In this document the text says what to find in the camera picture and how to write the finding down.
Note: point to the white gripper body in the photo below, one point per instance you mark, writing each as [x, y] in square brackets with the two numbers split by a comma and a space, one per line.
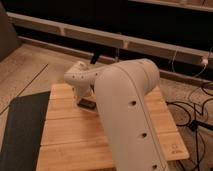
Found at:
[82, 91]

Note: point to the black eraser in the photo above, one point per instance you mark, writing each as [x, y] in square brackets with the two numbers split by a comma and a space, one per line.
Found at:
[87, 104]

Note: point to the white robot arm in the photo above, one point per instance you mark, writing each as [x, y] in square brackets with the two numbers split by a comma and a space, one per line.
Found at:
[120, 89]

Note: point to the wooden board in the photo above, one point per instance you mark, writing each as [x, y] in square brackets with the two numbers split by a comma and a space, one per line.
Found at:
[73, 138]

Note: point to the dark floor mat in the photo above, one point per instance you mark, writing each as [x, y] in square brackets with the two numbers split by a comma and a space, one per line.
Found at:
[23, 132]

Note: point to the black bracket under rail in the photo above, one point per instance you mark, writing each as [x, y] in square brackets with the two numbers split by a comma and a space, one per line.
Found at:
[95, 57]

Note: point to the white wall rail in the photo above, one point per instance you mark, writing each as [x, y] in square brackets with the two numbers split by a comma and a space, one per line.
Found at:
[134, 44]

